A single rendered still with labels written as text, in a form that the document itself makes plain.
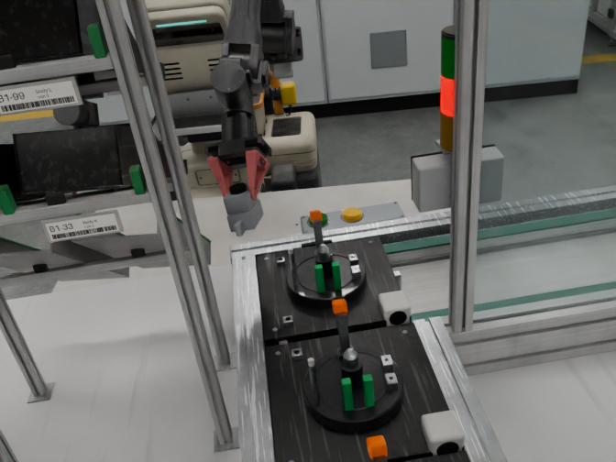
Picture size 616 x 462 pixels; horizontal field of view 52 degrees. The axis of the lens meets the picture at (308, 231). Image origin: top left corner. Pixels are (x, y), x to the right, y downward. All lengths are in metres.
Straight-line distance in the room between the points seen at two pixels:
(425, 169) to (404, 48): 3.20
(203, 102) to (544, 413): 1.10
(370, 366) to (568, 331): 0.35
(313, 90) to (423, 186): 3.26
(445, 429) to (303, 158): 1.33
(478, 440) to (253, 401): 0.32
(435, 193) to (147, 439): 0.59
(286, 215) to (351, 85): 2.65
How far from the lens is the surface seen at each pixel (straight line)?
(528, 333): 1.07
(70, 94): 0.71
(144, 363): 1.20
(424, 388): 0.92
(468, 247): 0.92
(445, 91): 0.83
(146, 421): 1.10
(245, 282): 1.16
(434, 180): 0.88
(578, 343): 1.13
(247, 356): 1.01
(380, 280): 1.10
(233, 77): 1.05
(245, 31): 1.16
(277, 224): 1.49
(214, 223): 1.53
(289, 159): 2.03
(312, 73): 4.07
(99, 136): 0.79
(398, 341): 0.98
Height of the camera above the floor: 1.65
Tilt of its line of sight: 33 degrees down
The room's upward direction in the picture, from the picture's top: 7 degrees counter-clockwise
